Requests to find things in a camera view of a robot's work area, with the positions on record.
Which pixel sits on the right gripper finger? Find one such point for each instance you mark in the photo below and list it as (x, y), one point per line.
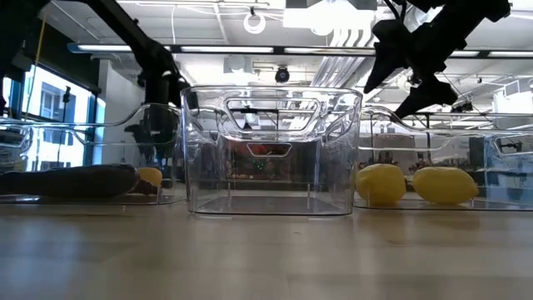
(433, 93)
(391, 46)

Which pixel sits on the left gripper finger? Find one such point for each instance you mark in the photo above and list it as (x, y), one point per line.
(161, 133)

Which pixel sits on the yellow lemon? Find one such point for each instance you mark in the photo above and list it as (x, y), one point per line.
(381, 185)
(445, 185)

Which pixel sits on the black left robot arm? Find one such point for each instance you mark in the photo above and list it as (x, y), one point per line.
(141, 46)

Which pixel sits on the small yellow-orange fruit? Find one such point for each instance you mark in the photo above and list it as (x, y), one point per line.
(152, 175)

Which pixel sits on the clear plastic bin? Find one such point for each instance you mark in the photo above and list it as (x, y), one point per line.
(116, 137)
(270, 196)
(458, 141)

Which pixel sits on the ceiling light strip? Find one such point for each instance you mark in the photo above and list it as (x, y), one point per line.
(227, 49)
(329, 50)
(104, 48)
(510, 53)

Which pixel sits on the purple eggplant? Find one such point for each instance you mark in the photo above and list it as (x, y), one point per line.
(75, 181)

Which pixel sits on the window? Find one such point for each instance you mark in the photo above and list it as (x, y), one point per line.
(50, 116)

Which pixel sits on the black dome camera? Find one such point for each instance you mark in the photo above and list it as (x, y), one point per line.
(282, 75)

